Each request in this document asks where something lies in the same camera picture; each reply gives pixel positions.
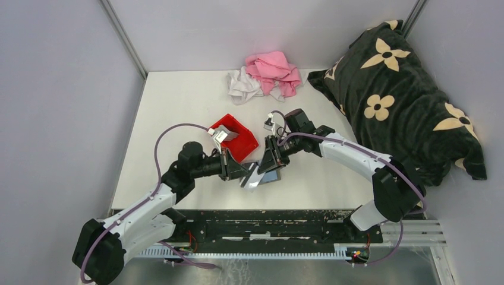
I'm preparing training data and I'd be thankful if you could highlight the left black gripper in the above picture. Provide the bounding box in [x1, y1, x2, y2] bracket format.
[191, 148, 251, 181]

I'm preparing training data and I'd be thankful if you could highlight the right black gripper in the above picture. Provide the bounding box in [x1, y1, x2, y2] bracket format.
[257, 132, 303, 175]

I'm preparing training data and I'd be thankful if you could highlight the grey card holder wallet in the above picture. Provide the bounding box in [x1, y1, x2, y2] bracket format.
[239, 161, 281, 191]

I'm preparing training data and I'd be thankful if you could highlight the white black-striped credit card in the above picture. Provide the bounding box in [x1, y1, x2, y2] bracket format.
[240, 162, 266, 192]

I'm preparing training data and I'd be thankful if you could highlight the red plastic bin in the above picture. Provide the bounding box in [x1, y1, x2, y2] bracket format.
[207, 114, 259, 162]

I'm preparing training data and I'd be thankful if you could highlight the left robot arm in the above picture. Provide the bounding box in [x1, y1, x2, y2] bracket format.
[71, 141, 250, 284]

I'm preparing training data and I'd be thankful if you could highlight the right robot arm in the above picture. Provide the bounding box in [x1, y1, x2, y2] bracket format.
[256, 109, 426, 242]

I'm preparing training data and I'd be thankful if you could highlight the stack of cards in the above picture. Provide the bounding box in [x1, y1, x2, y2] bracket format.
[213, 125, 239, 143]

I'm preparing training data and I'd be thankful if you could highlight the white cloth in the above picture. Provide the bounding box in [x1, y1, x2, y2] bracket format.
[226, 66, 286, 105]

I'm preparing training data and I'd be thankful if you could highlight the pink cloth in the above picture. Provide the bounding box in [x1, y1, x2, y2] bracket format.
[245, 51, 302, 98]

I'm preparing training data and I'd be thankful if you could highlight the black floral pillow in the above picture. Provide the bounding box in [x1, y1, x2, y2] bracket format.
[307, 20, 487, 186]

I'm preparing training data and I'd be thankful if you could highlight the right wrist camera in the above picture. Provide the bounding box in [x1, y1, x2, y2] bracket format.
[263, 113, 279, 135]

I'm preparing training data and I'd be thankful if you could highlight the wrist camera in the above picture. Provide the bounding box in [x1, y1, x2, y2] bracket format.
[207, 125, 230, 153]
[263, 113, 279, 135]

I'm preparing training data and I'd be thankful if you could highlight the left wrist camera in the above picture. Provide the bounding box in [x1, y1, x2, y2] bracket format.
[207, 125, 230, 153]

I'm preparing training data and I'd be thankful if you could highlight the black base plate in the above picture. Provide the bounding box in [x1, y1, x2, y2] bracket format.
[165, 210, 383, 254]

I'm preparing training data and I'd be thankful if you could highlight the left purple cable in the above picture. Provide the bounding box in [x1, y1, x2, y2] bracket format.
[80, 123, 219, 285]

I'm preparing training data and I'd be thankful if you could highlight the purple cable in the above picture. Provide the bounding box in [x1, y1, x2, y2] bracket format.
[272, 110, 428, 267]
[80, 123, 219, 285]

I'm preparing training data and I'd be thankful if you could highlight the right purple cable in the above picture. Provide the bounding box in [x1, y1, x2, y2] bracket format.
[272, 110, 428, 267]

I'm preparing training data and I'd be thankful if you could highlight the aluminium rail frame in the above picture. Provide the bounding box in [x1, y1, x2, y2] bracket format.
[133, 220, 446, 264]

